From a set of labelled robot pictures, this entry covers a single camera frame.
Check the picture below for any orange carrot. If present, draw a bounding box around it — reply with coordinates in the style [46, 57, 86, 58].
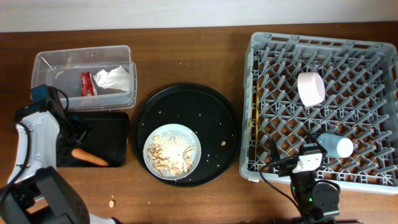
[72, 148, 109, 167]

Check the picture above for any wooden chopstick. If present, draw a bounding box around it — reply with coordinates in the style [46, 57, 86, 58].
[248, 94, 253, 140]
[255, 79, 260, 147]

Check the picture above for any red snack wrapper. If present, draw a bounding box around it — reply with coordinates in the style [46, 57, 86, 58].
[81, 72, 97, 96]

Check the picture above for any light blue cup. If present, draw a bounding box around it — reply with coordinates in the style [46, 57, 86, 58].
[317, 133, 354, 158]

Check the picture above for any white tissue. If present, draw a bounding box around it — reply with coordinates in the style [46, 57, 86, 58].
[93, 65, 130, 91]

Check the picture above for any pink bowl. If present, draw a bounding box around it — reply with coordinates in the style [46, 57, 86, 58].
[297, 72, 325, 108]

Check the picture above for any grey plate with food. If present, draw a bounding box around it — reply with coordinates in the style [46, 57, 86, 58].
[142, 124, 201, 181]

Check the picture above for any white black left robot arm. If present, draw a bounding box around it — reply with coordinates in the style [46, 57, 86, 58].
[1, 85, 119, 224]

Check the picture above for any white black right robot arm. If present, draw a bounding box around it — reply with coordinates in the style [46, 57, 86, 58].
[267, 136, 340, 223]

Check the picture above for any grey dishwasher rack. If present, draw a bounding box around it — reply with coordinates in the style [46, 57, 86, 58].
[239, 32, 397, 195]

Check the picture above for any clear plastic bin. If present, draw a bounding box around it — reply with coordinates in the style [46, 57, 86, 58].
[30, 45, 137, 111]

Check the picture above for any round black tray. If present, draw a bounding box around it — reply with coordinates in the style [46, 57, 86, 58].
[132, 84, 241, 187]

